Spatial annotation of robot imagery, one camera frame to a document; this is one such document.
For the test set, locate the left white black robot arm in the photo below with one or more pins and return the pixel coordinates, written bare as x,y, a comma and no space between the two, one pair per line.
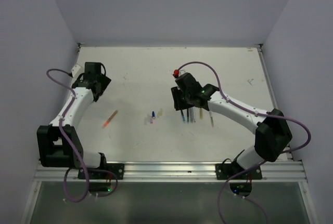
58,142

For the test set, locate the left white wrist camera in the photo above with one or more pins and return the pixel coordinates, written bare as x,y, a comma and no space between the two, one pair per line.
76,71

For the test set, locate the yellow highlighter cap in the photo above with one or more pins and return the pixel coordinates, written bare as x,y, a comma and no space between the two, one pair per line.
160,113

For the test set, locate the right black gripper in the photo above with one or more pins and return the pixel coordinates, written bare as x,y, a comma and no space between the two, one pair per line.
178,103

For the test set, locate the right side aluminium rail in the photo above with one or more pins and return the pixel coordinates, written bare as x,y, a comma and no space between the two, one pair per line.
270,91

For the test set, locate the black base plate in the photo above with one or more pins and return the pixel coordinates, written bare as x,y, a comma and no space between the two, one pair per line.
226,170
116,168

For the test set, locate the aluminium rail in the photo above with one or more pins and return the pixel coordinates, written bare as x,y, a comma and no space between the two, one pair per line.
270,91
285,171

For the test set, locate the orange highlighter pen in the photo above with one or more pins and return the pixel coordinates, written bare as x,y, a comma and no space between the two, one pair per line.
107,122

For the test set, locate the purple pen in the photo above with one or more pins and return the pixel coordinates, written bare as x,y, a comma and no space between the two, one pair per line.
192,115

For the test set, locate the blue pen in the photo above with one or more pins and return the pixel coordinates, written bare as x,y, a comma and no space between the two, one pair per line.
183,117

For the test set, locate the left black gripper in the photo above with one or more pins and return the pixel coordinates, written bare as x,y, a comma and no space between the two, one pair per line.
104,81

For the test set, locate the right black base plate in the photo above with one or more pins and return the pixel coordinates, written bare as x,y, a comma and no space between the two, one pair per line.
226,170

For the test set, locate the aluminium front rail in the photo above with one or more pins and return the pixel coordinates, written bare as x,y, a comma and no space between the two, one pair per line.
285,171

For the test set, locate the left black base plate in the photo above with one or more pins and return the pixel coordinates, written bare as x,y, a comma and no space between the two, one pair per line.
116,168

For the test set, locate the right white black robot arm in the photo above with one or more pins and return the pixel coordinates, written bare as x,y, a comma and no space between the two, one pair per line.
216,103

